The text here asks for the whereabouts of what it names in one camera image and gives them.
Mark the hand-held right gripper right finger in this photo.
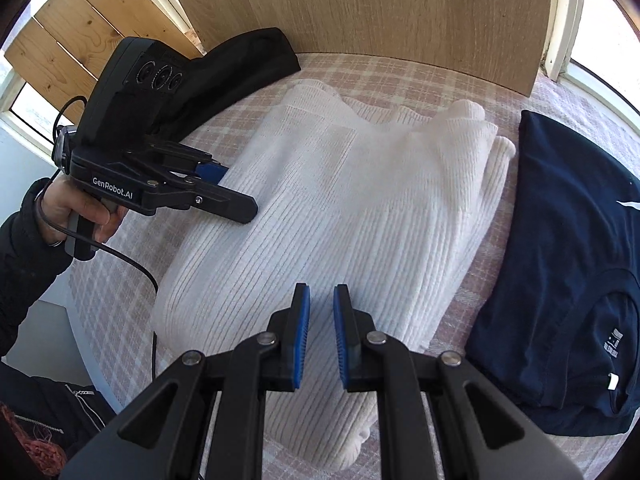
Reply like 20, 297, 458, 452
332, 284, 585, 480

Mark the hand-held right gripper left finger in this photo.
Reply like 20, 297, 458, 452
60, 282, 312, 480

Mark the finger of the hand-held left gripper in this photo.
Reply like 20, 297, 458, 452
142, 139, 232, 183
145, 172, 259, 225

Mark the black garment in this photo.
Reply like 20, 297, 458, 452
165, 27, 302, 138

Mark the beige ribbed knit sweater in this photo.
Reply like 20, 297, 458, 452
151, 82, 517, 472

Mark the person's left forearm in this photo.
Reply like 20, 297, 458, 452
0, 180, 73, 361

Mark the person's left hand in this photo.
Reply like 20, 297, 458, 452
40, 177, 130, 248

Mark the pine plank board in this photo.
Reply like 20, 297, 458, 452
2, 0, 211, 111

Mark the pink checked tablecloth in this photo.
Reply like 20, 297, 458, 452
67, 52, 640, 480

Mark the navy t-shirt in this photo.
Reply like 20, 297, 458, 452
464, 109, 640, 437

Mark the large light wooden board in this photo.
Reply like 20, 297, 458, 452
155, 0, 553, 97

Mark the person's black jacket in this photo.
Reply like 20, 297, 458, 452
0, 360, 118, 480

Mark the orange knit cloth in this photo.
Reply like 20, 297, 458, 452
0, 402, 67, 479

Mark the black cable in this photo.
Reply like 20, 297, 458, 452
37, 95, 160, 376

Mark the white window frame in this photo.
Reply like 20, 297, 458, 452
0, 0, 640, 133

